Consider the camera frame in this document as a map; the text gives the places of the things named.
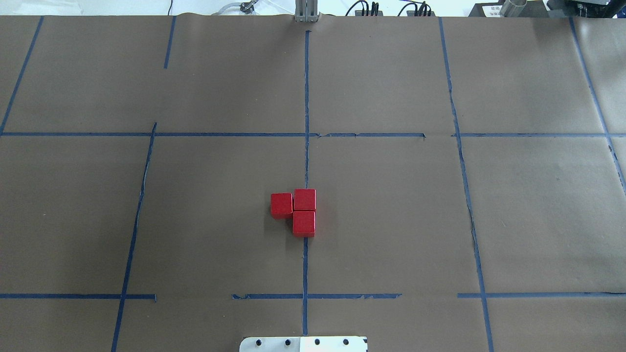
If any red block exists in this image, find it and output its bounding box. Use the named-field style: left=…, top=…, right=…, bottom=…
left=291, top=210, right=316, bottom=238
left=293, top=189, right=316, bottom=212
left=270, top=193, right=293, bottom=219

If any white camera pole with base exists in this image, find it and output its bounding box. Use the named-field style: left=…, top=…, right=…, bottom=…
left=239, top=336, right=368, bottom=352

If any brown paper table cover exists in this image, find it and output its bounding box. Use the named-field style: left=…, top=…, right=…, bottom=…
left=1, top=14, right=625, bottom=352

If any silver metal cup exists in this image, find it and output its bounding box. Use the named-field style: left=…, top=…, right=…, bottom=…
left=499, top=0, right=528, bottom=18

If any aluminium frame post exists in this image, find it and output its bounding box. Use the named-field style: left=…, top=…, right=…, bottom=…
left=294, top=0, right=319, bottom=23

